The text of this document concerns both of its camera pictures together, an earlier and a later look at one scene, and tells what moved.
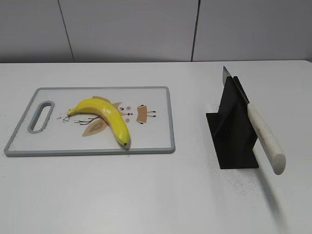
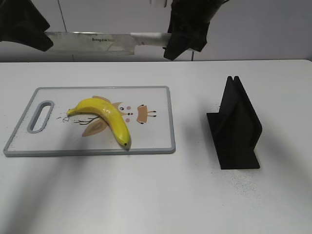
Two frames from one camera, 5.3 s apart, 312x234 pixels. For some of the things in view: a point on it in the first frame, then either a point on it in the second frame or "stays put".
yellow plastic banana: (110, 114) stays put
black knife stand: (231, 129) stays put
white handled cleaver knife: (272, 150) -> (107, 43)
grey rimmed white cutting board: (45, 127) stays put
